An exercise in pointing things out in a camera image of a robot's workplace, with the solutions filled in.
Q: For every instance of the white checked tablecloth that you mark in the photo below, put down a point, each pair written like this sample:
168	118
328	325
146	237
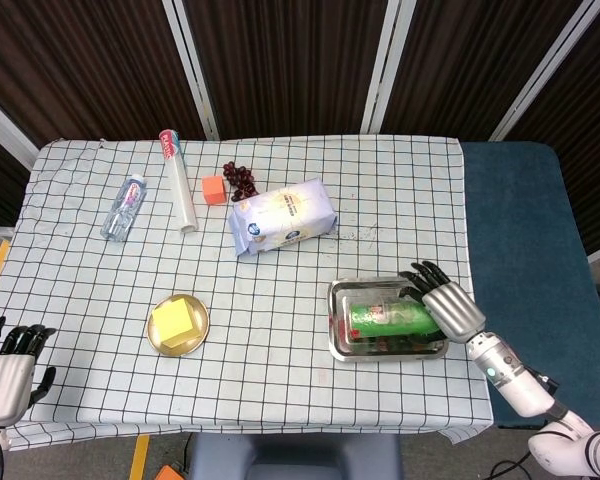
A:
280	390

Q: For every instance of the clear water bottle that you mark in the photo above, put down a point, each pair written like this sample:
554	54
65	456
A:
124	207

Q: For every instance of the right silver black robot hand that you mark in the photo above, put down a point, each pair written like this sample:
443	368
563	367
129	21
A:
455	312

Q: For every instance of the rectangular steel tray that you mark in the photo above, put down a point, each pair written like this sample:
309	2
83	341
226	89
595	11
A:
340	325

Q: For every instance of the pale blue tissue pack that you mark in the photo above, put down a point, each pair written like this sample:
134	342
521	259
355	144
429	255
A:
285	215

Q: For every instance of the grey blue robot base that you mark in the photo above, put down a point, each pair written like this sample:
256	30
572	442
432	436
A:
295	457

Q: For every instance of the orange floor object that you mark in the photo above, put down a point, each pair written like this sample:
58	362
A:
170	473

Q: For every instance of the dark red grape bunch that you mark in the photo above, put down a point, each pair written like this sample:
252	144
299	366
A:
240	180

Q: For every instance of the brown folding screen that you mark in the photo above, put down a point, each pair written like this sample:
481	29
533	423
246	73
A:
290	60

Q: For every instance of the green chip can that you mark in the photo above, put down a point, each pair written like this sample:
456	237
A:
390	320

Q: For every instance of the round steel plate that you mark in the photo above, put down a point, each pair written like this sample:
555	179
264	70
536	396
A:
202	320

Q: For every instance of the orange cube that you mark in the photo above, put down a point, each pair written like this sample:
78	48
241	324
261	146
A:
214	191

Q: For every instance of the yellow foam block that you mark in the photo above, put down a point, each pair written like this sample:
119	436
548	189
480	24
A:
172	322

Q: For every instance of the plastic wrap roll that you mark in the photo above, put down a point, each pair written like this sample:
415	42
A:
182	190

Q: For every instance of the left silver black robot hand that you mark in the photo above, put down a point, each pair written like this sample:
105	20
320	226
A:
2	387

